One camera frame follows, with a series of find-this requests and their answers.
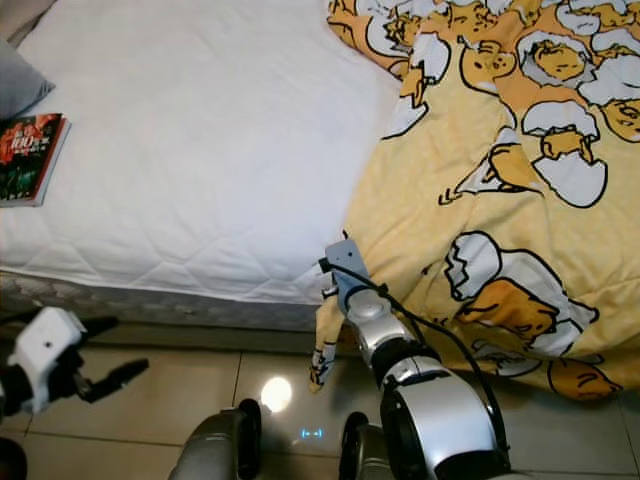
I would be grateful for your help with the grey patterned bed base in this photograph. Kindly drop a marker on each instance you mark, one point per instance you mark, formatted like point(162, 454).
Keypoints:
point(160, 305)

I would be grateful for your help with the red and green book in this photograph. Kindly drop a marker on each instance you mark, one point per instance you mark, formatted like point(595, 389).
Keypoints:
point(30, 160)

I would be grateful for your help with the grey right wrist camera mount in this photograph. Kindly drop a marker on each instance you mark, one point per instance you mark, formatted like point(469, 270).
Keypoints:
point(345, 265)

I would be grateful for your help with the grey robot leg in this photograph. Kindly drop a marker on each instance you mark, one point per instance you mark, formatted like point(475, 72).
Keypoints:
point(210, 450)
point(365, 455)

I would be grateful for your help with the plain grey pillow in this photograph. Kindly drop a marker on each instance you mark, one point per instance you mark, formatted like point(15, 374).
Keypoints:
point(20, 95)

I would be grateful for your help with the white quilted mattress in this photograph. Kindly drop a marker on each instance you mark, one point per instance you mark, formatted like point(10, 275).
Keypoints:
point(210, 150)

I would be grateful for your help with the grey robot right leg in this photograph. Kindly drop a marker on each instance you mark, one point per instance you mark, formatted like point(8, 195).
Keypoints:
point(365, 455)

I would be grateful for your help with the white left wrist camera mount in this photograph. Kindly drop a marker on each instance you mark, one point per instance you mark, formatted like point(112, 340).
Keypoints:
point(50, 350)

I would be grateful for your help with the yellow cartoon egg blanket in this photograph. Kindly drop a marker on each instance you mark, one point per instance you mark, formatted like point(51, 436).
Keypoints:
point(460, 150)

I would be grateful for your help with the grey robot left leg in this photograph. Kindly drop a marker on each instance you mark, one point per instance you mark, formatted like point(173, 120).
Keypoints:
point(210, 450)

